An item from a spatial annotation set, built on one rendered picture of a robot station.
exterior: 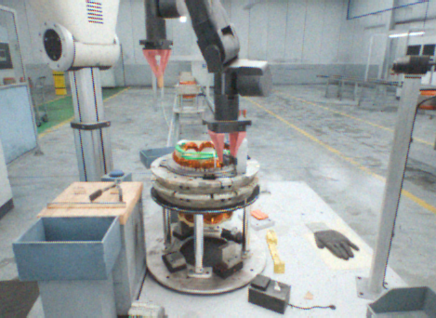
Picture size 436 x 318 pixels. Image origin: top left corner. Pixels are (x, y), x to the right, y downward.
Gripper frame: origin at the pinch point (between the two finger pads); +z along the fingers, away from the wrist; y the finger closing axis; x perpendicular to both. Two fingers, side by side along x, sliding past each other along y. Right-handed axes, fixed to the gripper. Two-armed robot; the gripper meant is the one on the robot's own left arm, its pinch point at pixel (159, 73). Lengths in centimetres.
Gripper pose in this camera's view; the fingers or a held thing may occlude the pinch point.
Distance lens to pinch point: 98.4
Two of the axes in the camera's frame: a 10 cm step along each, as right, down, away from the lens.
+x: -9.8, -0.5, 2.0
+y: 2.1, -3.1, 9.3
